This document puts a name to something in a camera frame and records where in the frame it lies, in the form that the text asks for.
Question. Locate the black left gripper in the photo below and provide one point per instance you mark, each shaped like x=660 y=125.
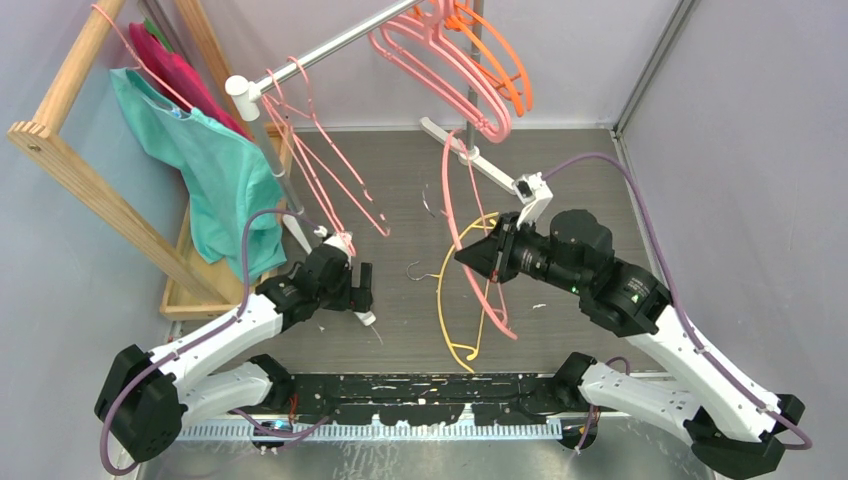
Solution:
x=355 y=298

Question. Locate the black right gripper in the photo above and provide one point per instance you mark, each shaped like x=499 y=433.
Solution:
x=499 y=246

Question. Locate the pink plastic hanger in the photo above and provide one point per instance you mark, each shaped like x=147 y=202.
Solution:
x=437 y=73

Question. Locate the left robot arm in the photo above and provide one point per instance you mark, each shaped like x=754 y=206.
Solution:
x=150 y=397

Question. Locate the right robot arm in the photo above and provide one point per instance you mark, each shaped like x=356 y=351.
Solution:
x=730 y=424

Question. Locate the teal shirt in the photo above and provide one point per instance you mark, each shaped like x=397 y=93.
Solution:
x=231 y=188

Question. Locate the wooden clothes rack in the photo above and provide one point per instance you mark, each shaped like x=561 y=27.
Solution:
x=194 y=290

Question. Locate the white metal clothes rack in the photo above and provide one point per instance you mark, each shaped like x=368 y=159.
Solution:
x=456 y=32

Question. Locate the magenta garment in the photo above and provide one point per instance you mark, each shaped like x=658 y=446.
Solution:
x=186 y=88

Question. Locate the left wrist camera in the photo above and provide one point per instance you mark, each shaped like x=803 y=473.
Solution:
x=340 y=240

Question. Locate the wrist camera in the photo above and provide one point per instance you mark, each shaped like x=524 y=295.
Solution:
x=535 y=195
x=340 y=240

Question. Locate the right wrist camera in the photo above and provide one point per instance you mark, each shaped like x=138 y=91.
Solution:
x=535 y=195

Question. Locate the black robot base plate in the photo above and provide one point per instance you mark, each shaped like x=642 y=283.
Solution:
x=504 y=399

